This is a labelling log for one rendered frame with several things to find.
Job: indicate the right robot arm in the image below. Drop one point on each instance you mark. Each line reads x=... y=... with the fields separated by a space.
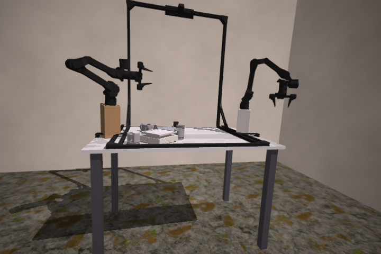
x=111 y=88

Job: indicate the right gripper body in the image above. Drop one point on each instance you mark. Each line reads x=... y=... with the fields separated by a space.
x=133 y=75

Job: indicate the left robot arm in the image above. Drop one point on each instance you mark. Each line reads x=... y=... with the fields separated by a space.
x=292 y=83

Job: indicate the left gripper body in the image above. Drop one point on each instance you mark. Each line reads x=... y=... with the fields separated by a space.
x=283 y=93

